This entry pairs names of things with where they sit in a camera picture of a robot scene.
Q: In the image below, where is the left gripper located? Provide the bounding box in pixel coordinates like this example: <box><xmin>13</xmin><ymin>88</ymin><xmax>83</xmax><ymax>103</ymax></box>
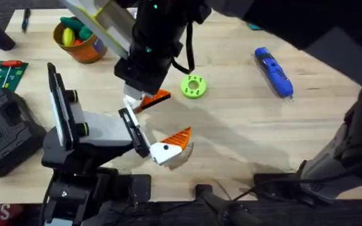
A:
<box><xmin>41</xmin><ymin>95</ymin><xmax>192</xmax><ymax>169</ymax></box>

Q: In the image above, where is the orange ribbed wedge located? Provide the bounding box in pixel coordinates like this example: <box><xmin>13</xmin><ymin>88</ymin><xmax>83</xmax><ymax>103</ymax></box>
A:
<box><xmin>134</xmin><ymin>89</ymin><xmax>172</xmax><ymax>114</ymax></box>

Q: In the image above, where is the blue electric screwdriver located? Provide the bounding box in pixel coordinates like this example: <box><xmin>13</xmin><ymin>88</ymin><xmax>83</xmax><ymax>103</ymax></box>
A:
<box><xmin>253</xmin><ymin>46</ymin><xmax>295</xmax><ymax>100</ymax></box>

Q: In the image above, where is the green disc with holes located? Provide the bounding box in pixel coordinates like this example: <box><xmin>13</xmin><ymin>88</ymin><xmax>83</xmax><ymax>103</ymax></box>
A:
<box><xmin>180</xmin><ymin>74</ymin><xmax>207</xmax><ymax>100</ymax></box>

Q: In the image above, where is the orange tub with toys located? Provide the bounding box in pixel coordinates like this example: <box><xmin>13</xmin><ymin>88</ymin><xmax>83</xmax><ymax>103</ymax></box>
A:
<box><xmin>53</xmin><ymin>16</ymin><xmax>108</xmax><ymax>64</ymax></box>

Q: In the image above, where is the pale upright wrist plate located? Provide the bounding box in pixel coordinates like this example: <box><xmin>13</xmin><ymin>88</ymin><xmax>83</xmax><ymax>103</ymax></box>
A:
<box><xmin>60</xmin><ymin>0</ymin><xmax>136</xmax><ymax>60</ymax></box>

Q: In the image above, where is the black upright wrist plate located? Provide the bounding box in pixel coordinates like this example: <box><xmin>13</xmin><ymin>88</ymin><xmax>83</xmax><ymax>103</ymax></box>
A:
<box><xmin>47</xmin><ymin>62</ymin><xmax>75</xmax><ymax>151</ymax></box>

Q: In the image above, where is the green board with tools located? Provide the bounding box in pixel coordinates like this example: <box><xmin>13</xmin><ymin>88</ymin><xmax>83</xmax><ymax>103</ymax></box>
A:
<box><xmin>0</xmin><ymin>59</ymin><xmax>29</xmax><ymax>99</ymax></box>

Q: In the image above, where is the black pen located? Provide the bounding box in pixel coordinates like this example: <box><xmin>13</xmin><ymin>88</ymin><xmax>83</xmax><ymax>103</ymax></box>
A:
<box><xmin>21</xmin><ymin>6</ymin><xmax>31</xmax><ymax>34</ymax></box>

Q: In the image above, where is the black plastic case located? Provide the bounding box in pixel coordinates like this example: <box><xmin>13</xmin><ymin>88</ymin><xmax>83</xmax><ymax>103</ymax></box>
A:
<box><xmin>0</xmin><ymin>88</ymin><xmax>47</xmax><ymax>179</ymax></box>

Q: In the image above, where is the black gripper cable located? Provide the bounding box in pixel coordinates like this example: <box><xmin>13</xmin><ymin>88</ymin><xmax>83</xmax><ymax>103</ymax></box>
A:
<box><xmin>170</xmin><ymin>21</ymin><xmax>196</xmax><ymax>75</ymax></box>

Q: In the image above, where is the black mount pole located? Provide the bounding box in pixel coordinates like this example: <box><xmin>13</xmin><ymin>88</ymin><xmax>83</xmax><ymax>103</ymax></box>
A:
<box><xmin>194</xmin><ymin>184</ymin><xmax>265</xmax><ymax>226</ymax></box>

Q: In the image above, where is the thin black cable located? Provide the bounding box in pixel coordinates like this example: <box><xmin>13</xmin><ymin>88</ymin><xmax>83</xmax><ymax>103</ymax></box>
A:
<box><xmin>231</xmin><ymin>175</ymin><xmax>309</xmax><ymax>202</ymax></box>

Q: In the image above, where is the black rail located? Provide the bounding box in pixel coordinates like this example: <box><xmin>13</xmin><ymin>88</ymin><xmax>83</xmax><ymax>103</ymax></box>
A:
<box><xmin>20</xmin><ymin>199</ymin><xmax>362</xmax><ymax>226</ymax></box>

